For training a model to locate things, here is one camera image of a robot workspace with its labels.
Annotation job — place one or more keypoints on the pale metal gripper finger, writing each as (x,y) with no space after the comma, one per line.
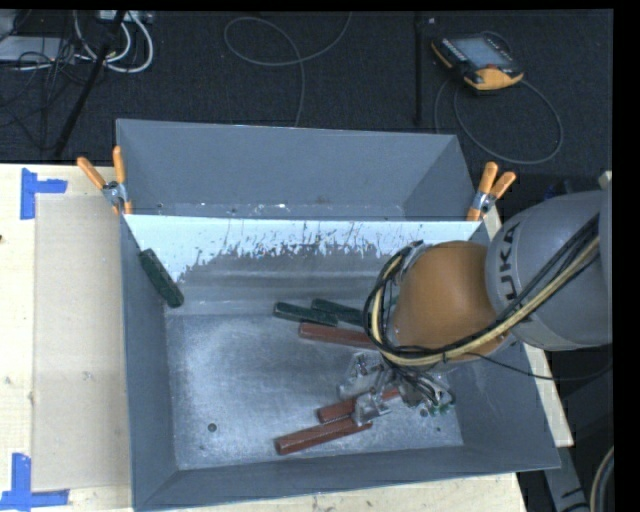
(371,407)
(361,376)

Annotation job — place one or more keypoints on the red-brown flat block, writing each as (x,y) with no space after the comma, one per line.
(335,335)
(336,411)
(320,436)

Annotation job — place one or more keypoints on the dark green flat block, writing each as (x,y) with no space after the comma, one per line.
(340,309)
(161,278)
(305,314)

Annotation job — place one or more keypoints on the grey metal bin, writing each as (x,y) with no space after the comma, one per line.
(260,375)

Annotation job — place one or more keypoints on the pale wood flat board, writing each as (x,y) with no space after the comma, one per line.
(75,350)

